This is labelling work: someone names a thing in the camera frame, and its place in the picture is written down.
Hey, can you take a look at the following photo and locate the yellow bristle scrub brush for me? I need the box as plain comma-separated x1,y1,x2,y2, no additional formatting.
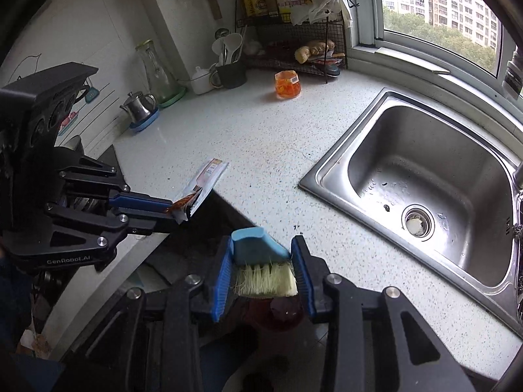
231,227,298,298

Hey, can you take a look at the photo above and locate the white pink sachet packet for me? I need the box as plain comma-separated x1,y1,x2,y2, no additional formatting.
167,157,229,224

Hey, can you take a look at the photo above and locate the orange plastic cup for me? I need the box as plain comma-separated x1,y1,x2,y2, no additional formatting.
274,70,301,99

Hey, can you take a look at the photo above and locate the blue saucer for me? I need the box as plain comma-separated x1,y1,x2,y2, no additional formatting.
129,110,160,133

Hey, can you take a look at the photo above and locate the small steel teapot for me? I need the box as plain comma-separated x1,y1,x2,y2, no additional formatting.
121,91,157,124

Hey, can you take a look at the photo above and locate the green tray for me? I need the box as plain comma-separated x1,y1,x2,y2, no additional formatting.
159,86,187,109

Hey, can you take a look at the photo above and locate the glass carafe bottle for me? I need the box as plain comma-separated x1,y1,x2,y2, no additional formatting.
136,39,180,105

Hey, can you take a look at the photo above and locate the white sugar pot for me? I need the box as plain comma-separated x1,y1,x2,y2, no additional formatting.
191,66,214,96

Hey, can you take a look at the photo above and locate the dark green mug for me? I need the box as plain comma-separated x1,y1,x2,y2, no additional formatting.
209,60,247,90

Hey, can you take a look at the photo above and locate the stainless steel sink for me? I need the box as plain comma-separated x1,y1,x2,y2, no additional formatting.
300,89,522,334

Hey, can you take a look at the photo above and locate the white rice paddle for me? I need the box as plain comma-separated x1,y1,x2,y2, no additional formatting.
223,33,243,65

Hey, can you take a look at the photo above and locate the ginger root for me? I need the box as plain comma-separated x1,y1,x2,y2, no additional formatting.
294,39,335,65

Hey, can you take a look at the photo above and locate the white plastic bag on rack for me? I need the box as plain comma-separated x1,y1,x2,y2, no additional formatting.
290,0,353,26

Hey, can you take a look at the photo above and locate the black wire rack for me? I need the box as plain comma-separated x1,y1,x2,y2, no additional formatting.
234,3,347,80

